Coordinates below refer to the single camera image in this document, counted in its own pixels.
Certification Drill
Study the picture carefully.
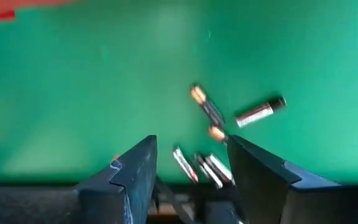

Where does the silver black Energizer battery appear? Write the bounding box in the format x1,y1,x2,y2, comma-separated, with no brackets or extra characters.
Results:
234,95,288,129

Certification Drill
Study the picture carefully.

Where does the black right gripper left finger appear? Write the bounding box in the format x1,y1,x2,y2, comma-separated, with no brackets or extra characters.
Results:
76,134,158,224

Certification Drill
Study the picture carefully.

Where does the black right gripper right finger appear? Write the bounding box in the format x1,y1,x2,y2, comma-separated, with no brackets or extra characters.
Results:
226,134,358,224

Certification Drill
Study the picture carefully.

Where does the green table mat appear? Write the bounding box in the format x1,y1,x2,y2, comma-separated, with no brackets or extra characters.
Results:
0,0,358,187

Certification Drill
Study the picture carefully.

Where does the black copper Duracell battery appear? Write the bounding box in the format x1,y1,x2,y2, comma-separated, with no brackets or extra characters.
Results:
208,124,229,146
190,83,226,128

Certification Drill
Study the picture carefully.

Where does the small silver battery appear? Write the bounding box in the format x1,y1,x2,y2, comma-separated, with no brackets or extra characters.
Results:
194,153,224,190
172,146,200,184
205,153,236,186

